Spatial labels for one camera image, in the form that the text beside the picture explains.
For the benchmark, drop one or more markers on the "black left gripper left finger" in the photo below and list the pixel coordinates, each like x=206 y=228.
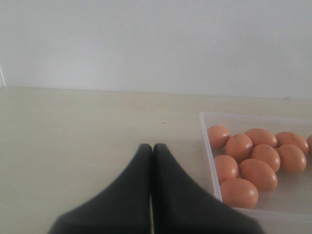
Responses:
x=121 y=208

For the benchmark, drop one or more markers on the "brown egg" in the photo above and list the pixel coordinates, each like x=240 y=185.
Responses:
x=262 y=136
x=292 y=138
x=267 y=154
x=218 y=136
x=309 y=141
x=226 y=168
x=239 y=193
x=293 y=160
x=260 y=174

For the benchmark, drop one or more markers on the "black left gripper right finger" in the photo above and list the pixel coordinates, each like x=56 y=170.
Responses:
x=181 y=206

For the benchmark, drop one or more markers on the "brown egg second row left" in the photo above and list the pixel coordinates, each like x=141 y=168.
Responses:
x=239 y=147

